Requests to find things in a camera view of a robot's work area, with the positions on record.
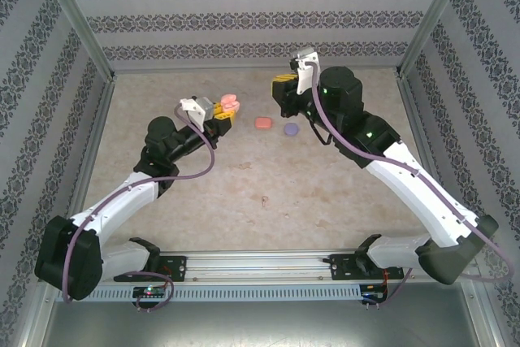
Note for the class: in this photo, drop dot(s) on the aluminium mounting rail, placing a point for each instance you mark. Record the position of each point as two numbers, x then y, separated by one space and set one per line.
260 267

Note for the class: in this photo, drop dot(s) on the grey metal bench panel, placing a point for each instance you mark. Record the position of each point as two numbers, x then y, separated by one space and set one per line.
260 326

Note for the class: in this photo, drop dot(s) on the coral square charging case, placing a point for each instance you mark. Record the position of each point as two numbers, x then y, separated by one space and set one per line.
263 123

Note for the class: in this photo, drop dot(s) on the purple round charging case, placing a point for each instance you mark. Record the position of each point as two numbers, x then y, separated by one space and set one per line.
291 129

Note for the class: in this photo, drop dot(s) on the pale pink earbud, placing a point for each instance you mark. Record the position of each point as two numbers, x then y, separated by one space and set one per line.
265 200

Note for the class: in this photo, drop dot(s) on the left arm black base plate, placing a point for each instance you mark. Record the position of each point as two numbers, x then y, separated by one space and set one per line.
176 267

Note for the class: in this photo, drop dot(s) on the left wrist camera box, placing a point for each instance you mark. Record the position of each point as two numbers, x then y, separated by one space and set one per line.
199 109

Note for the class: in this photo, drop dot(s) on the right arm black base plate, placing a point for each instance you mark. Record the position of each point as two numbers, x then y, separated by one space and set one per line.
341 267

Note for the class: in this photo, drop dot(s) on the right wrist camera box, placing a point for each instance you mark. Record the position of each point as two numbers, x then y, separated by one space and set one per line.
302 83

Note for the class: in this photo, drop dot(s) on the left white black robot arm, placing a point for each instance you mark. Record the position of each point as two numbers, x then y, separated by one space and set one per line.
81 257

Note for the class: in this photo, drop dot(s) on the aluminium side rail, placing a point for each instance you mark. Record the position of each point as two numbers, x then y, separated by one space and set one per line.
96 131
414 119

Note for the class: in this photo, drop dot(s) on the aluminium frame post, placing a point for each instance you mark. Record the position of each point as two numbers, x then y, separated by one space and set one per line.
77 18
440 14

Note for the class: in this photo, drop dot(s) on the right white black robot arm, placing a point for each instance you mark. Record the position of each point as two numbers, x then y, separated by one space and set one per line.
414 200

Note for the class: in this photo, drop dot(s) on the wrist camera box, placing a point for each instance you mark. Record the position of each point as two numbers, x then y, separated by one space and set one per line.
302 83
199 109

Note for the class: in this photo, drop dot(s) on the pink round charging case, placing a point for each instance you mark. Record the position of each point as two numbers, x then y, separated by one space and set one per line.
229 99

